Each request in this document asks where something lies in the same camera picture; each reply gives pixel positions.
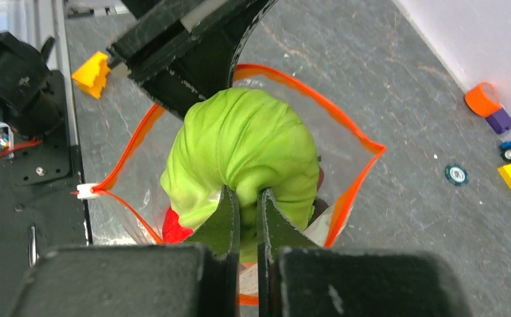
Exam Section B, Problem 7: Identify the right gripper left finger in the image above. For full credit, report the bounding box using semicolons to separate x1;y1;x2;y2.
8;187;240;316

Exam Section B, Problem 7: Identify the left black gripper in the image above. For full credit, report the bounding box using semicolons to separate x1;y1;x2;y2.
107;0;275;119

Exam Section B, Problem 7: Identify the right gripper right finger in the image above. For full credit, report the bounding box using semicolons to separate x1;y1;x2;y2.
257;189;472;316

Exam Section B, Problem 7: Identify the red textured ball fruit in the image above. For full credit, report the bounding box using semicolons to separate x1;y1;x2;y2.
162;207;194;244

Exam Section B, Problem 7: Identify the green cabbage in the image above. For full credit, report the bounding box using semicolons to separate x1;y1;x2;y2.
161;87;320;263

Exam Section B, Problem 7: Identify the clear zip top bag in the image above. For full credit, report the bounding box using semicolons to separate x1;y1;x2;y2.
75;64;385;306

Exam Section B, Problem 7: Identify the orange yellow clip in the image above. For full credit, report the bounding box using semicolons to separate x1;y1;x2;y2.
71;51;111;99

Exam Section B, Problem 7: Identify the small round badge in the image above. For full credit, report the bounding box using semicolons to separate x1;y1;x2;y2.
444;164;469;186

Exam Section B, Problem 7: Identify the purple small block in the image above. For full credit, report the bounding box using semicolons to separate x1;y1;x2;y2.
485;108;511;135

